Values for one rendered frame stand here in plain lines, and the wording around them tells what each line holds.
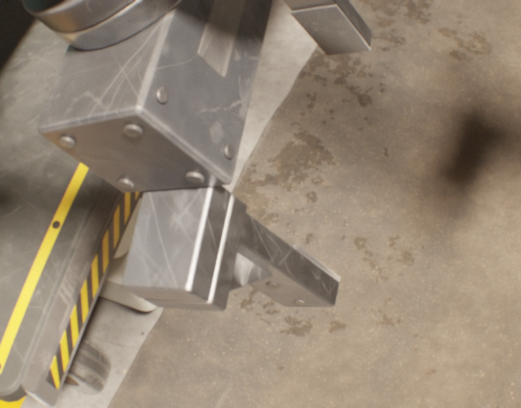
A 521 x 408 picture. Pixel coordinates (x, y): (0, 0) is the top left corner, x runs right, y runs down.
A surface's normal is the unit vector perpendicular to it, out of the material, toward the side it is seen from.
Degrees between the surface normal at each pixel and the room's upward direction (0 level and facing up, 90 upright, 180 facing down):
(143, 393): 0
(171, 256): 24
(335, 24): 97
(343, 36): 97
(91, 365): 68
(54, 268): 0
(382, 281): 0
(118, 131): 97
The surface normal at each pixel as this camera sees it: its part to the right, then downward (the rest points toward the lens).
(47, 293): -0.11, -0.50
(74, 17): -0.14, 0.91
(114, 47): -0.51, -0.40
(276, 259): 0.84, -0.04
